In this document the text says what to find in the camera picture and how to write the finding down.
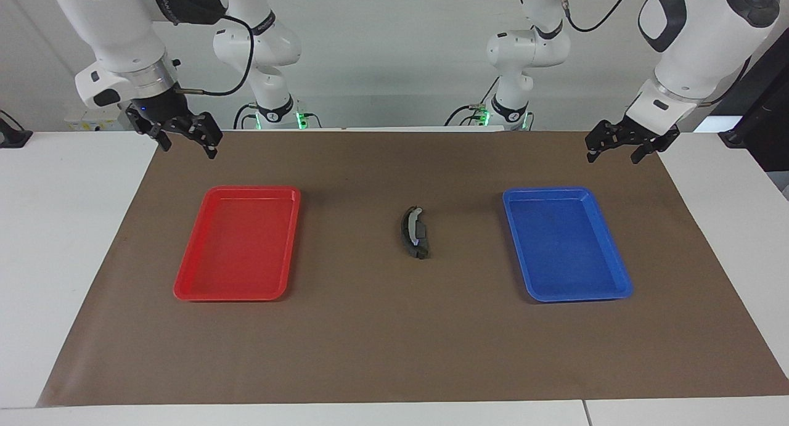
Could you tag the brown table mat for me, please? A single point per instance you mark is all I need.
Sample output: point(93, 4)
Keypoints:
point(400, 327)

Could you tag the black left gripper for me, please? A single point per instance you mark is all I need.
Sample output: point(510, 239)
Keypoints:
point(629, 132)

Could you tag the blue plastic tray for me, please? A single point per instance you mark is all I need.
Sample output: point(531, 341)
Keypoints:
point(585, 272)

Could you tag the white wall socket box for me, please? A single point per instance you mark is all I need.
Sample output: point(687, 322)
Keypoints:
point(80, 124)

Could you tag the curved black brake shoe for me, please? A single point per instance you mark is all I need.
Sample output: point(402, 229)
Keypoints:
point(405, 235)

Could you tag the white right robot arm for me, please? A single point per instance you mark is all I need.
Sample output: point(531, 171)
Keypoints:
point(117, 25)

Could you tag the large black equipment stand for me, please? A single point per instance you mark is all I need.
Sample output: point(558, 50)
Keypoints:
point(764, 124)

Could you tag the small black clamp base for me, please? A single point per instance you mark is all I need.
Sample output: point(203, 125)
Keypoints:
point(12, 136)

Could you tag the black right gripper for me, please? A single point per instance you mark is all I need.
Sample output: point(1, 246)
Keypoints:
point(163, 111)

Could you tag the red plastic tray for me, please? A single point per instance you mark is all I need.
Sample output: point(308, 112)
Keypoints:
point(209, 272)

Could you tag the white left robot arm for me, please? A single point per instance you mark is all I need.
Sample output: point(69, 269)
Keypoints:
point(696, 50)

